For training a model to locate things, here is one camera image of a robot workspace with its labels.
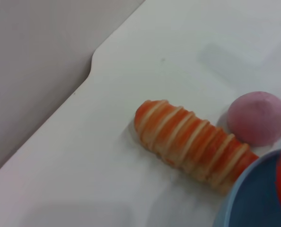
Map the blue bowl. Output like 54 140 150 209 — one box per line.
212 146 281 227

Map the orange striped toy bread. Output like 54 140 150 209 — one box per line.
133 99 260 196

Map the pink toy bun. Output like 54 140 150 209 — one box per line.
227 91 281 147

